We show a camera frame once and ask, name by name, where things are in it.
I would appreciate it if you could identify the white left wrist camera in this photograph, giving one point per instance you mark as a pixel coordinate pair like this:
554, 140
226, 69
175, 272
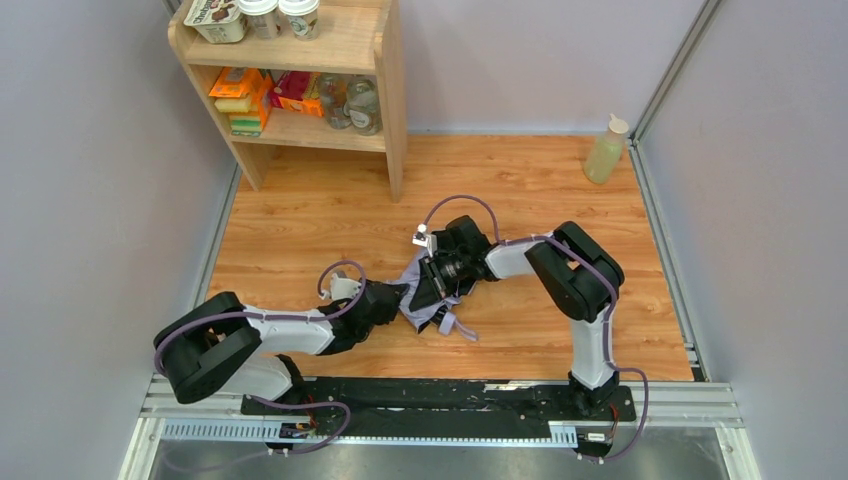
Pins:
344, 288

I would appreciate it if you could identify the yellow green sponge stack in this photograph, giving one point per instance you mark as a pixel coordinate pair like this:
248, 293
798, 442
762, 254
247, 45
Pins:
246, 115

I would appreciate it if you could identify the clear glass jar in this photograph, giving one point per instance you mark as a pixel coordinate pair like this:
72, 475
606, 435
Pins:
333, 97

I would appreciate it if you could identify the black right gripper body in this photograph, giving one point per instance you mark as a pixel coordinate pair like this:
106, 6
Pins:
432, 283

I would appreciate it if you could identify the white lidded cup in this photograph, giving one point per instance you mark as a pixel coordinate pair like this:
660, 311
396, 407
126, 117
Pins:
302, 16

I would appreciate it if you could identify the white yogurt cup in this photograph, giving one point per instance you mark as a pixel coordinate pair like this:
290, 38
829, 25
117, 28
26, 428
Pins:
262, 16

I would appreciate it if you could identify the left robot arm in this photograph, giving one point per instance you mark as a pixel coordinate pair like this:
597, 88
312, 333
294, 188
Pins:
224, 345

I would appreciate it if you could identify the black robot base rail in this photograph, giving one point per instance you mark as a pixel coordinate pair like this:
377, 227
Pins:
452, 408

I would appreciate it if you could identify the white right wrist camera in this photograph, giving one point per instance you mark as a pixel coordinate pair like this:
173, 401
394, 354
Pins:
425, 239

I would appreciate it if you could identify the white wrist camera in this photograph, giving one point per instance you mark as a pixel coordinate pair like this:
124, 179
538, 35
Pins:
425, 239
344, 288

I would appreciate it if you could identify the labelled glass jar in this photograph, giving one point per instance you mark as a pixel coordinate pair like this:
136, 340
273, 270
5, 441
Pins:
363, 105

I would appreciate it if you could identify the red snack package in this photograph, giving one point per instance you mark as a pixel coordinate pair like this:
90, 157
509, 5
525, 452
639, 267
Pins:
297, 92

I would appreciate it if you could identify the orange snack box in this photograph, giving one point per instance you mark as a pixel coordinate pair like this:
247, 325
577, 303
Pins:
237, 82

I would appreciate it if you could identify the green liquid squeeze bottle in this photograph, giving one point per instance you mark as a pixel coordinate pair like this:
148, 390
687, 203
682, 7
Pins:
606, 151

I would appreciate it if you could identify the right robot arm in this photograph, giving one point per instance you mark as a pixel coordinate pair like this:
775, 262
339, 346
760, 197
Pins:
581, 278

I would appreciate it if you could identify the chocolate yogurt tub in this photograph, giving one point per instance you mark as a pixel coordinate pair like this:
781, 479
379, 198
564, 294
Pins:
217, 21

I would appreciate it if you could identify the lavender folding umbrella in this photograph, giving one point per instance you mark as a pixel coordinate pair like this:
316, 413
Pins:
436, 312

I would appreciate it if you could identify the wooden shelf unit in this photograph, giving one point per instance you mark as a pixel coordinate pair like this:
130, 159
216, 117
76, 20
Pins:
356, 38

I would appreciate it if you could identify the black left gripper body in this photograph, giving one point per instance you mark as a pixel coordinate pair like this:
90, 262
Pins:
390, 301

